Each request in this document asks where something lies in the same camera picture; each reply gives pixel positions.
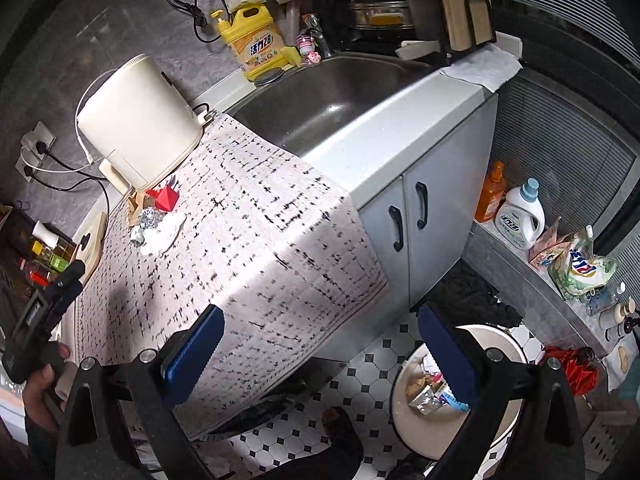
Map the chrome faucet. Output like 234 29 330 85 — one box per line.
305 12 336 60

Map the patterned white tablecloth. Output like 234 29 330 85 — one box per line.
75 112 391 441

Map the black wire rack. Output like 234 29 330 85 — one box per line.
0 204 83 311

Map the white plastic basket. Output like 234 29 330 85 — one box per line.
575 410 626 461

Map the white cap oil bottle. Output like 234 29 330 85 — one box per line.
30 220 76 253

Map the person's foot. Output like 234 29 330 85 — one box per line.
320 406 363 461

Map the pink packet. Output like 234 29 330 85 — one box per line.
529 217 573 273

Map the cream air fryer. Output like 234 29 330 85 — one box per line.
76 54 203 192

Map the grey wall socket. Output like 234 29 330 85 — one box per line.
22 121 56 157
14 152 41 183

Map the metal pot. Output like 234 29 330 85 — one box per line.
347 0 416 31

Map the black cloth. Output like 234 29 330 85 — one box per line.
440 270 523 328

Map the large paper cup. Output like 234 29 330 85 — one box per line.
389 324 527 461

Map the grey sink cabinet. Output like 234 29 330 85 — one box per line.
300 67 501 361

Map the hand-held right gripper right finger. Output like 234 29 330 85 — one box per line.
419 305 586 480

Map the small white bottle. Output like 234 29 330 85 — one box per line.
597 297 636 328

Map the wooden cutting board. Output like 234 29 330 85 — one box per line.
432 0 493 53

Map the orange bottle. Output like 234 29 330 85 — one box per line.
474 160 507 225

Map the cream plastic block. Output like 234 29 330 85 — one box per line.
99 159 136 196

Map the red fabric bag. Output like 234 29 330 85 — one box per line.
537 345 598 396

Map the white rag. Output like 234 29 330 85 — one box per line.
440 42 523 93

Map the steel kitchen sink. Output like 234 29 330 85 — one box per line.
225 55 436 158

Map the black cabinet handle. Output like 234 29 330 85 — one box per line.
415 181 429 231
387 205 405 253

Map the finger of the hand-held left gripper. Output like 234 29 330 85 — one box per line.
47 260 86 301

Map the person's left hand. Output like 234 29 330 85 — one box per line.
22 342 76 431

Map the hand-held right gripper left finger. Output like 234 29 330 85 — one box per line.
55 305 226 480

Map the detergent refill pouch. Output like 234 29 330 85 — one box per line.
547 225 621 303

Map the person's left forearm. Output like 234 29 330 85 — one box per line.
22 417 71 480

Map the white laundry detergent bottle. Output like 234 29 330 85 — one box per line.
495 177 546 251

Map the black power cable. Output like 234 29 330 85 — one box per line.
27 172 108 198
42 147 111 216

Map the pink faucet ornament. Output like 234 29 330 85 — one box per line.
297 32 321 66

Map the ribbed glass sliding door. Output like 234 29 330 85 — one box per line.
480 0 640 271

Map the yellow dish soap bottle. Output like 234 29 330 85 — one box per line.
210 2 288 81

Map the blue white packet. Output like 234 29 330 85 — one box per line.
440 390 471 413

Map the white power cable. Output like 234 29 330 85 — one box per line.
20 57 131 171

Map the brown paper piece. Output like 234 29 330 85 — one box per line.
127 187 151 226

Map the white drip tray spout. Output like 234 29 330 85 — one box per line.
395 40 441 61

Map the hanging black cable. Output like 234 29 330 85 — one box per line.
165 0 221 43

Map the red white wrapper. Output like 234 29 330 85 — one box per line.
145 185 180 212

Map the white tissue wrapper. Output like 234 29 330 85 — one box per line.
131 212 188 256

